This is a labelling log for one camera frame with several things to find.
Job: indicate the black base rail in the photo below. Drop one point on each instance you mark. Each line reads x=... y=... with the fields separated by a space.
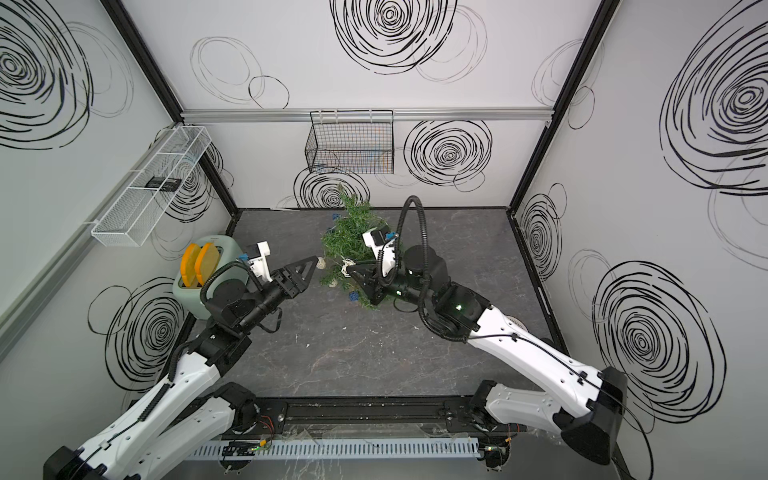
x=456 y=414

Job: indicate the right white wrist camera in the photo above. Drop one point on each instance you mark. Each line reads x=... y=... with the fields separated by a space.
x=382 y=243

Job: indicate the small green christmas tree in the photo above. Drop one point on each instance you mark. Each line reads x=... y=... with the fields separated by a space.
x=357 y=214

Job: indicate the white round strainer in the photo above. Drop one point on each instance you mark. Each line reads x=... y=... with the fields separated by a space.
x=516 y=324

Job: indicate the white wire wall shelf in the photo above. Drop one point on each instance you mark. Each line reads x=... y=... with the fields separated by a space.
x=132 y=217

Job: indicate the string lights with rattan balls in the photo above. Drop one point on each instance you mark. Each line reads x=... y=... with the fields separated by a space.
x=343 y=248

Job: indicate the black left corner post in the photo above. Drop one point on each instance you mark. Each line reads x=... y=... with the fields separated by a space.
x=131 y=36

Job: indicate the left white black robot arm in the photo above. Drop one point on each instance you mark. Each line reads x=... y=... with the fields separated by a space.
x=186 y=408

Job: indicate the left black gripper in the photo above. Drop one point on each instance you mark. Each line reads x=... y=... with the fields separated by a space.
x=287 y=286

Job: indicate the aluminium wall rail back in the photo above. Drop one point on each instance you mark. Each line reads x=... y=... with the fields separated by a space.
x=366 y=115

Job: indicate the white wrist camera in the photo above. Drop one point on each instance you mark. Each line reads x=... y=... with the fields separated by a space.
x=382 y=243
x=256 y=258

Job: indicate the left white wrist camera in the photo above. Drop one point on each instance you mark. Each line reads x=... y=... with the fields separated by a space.
x=256 y=258

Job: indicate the small black item in shelf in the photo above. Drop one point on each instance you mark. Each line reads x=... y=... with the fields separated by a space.
x=163 y=184

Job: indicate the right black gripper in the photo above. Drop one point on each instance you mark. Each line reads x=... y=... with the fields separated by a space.
x=374 y=286

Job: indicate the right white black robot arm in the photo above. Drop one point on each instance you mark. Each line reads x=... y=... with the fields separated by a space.
x=584 y=405

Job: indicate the grey slotted cable duct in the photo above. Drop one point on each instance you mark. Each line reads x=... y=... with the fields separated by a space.
x=339 y=449

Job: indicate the black wire wall basket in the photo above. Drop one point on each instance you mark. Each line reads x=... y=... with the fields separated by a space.
x=356 y=147

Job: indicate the black corner frame post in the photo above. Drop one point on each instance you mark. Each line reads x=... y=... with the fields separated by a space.
x=589 y=45

